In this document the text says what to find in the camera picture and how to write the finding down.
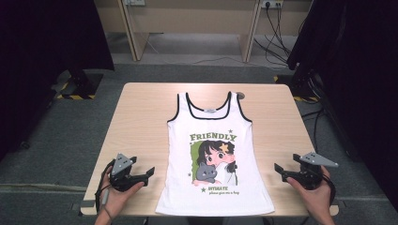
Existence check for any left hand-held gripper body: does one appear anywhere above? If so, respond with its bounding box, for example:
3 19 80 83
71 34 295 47
107 153 148 192

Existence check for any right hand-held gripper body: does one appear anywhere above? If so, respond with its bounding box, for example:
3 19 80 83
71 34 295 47
290 152 340 190

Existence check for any white printed tank top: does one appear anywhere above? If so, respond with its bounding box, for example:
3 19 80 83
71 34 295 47
155 91 276 218

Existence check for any person's left hand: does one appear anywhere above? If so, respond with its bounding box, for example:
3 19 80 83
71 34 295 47
99 173 145 219

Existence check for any person's right hand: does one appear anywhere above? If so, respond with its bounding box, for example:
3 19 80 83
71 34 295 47
285 166 333 219

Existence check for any yellow black hazard tape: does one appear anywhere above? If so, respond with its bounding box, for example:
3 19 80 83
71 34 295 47
273 74 320 103
55 93 97 101

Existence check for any black metal stand base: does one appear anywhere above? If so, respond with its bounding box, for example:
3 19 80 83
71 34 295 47
51 68 104 100

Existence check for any black curtain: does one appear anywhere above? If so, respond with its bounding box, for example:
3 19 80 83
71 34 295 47
0 0 115 161
286 0 398 214

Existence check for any beige wooden desk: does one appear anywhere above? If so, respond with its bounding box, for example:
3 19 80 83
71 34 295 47
93 0 314 63

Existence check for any white power socket with plugs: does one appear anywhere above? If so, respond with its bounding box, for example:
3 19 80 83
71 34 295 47
261 0 284 8

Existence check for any right hand-held gripper black cable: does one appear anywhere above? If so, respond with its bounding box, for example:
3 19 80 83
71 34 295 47
322 172 338 204

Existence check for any hand-held gripper black cable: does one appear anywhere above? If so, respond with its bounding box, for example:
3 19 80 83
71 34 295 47
94 158 116 214
322 172 338 204

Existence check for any black floor cable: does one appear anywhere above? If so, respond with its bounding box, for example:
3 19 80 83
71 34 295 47
301 107 327 154

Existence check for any left hand-held gripper black cable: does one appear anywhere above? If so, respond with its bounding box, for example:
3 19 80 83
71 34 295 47
94 158 116 214

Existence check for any black power cable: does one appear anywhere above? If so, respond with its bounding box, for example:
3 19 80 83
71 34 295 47
253 3 294 68

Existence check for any thin grey floor cable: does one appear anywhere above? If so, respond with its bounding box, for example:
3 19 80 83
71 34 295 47
137 31 283 68

